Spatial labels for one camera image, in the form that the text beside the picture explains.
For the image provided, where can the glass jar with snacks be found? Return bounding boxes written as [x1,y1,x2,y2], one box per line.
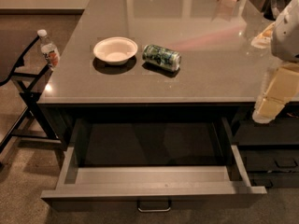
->
[251,22,275,49]

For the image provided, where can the dark lower side drawers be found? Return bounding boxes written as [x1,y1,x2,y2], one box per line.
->
[231,103,299,188]

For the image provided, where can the clear plastic water bottle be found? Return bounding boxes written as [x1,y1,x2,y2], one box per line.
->
[37,29,60,69]

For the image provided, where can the green soda can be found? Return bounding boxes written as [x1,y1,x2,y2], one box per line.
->
[142,45,181,72]

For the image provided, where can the grey top drawer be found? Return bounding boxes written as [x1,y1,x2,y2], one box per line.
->
[41,119,267,211]

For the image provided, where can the black metal chair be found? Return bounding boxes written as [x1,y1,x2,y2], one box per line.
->
[0,30,58,152]

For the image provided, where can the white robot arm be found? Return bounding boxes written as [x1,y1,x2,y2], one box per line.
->
[251,0,299,124]

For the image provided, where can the white paper bowl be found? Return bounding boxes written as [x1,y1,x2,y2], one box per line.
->
[93,37,138,65]

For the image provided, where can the metal drawer handle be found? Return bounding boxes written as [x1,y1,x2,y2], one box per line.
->
[136,200,172,213]

